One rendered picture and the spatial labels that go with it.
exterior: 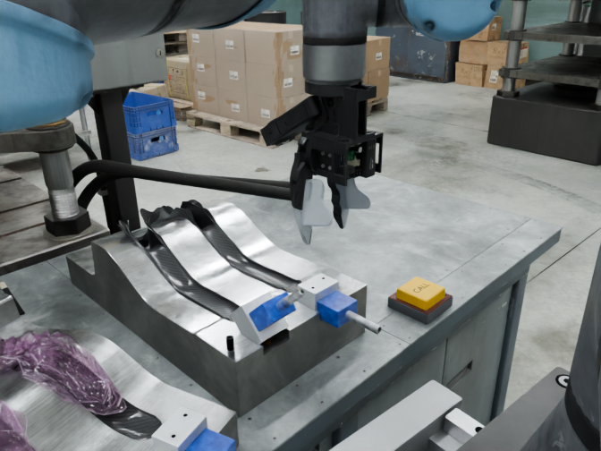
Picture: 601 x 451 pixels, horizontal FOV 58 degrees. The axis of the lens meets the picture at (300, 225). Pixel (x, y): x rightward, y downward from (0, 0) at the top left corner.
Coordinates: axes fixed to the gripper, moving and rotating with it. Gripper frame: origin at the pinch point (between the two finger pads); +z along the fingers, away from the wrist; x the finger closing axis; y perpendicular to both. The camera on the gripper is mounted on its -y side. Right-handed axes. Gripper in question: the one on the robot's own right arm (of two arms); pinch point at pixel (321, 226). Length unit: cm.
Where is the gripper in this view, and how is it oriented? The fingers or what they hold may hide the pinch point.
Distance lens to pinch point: 75.5
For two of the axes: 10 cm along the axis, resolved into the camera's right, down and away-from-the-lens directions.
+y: 7.1, 2.8, -6.5
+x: 7.1, -3.0, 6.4
